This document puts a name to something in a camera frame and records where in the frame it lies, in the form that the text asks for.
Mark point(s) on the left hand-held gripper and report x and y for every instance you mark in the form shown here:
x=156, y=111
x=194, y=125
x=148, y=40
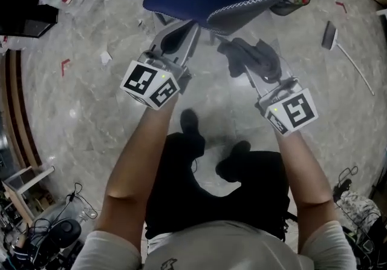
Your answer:
x=142, y=81

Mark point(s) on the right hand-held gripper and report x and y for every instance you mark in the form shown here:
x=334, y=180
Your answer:
x=297, y=109

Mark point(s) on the dark grey cloth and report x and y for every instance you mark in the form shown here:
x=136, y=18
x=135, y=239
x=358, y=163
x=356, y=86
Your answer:
x=260, y=57

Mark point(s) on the person's left forearm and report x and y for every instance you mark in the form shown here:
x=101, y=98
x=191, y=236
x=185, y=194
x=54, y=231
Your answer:
x=133, y=169

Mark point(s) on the person's right forearm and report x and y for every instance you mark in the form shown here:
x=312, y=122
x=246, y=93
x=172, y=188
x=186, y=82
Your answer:
x=305, y=178

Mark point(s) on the white paper scrap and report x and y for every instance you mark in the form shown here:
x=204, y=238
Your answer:
x=106, y=58

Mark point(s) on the person's left black shoe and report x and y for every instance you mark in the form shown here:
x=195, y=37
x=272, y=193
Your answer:
x=189, y=120

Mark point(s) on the person's black shoe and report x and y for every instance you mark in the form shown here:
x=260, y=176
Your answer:
x=189, y=120
x=232, y=161

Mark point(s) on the person's right black shoe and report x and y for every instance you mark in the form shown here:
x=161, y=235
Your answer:
x=232, y=161

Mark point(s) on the person's black trousers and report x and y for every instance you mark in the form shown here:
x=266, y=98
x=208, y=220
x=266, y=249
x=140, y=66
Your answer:
x=242, y=202

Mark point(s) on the patterned grey fabric bundle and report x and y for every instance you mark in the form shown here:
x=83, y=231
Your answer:
x=359, y=208

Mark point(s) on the black box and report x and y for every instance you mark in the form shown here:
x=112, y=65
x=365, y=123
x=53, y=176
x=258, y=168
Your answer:
x=21, y=8

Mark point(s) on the brown curved wooden platform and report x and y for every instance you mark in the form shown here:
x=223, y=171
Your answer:
x=18, y=105

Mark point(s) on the small white table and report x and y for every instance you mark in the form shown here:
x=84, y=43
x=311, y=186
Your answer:
x=21, y=185

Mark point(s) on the black rounded device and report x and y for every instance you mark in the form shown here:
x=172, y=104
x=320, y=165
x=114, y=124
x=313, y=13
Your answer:
x=65, y=231

